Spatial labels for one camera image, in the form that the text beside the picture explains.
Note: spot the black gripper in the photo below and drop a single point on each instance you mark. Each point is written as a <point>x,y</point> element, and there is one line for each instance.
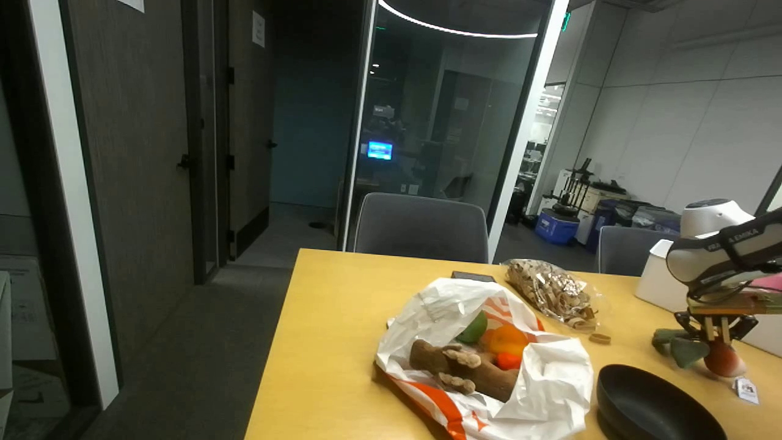
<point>742,298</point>

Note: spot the red strawberry plush toy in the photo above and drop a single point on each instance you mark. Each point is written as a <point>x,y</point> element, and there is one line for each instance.
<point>685,351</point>

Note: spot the brown plush animal toy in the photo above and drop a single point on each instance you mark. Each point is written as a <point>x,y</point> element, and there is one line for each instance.
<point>462,369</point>

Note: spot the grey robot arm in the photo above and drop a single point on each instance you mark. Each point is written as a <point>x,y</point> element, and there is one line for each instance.
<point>727,257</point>

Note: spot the black round pan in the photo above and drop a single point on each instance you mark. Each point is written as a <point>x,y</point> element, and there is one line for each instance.
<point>637,403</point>

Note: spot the orange plush toy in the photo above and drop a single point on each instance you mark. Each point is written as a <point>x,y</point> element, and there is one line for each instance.
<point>506,345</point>

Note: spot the green plush toy in bag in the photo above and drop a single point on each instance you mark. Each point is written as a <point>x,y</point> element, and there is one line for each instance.
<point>472,332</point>

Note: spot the white cardboard box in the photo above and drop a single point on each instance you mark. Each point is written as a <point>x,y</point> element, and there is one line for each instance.
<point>657,286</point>

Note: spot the pink object on box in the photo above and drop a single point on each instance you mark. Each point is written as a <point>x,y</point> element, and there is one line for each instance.
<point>767,282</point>

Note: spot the small white paper tag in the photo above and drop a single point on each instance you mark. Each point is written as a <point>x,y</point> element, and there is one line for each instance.
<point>745,390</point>

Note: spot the grey chair at right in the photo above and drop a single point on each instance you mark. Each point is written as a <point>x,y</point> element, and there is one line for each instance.
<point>623,250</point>

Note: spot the clear bag of nuts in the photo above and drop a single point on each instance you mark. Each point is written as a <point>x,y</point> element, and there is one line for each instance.
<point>553,291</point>

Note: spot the blue bin in background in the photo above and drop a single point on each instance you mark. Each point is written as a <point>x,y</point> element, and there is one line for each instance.
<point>555,227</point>

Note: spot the white orange plastic bag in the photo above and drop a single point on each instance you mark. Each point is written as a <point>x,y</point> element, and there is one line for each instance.
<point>553,387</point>

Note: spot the grey office chair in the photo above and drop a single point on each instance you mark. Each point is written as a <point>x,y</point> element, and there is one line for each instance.
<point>415,225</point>

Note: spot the small lit monitor screen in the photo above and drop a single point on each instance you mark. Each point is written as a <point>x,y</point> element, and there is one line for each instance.
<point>380,150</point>

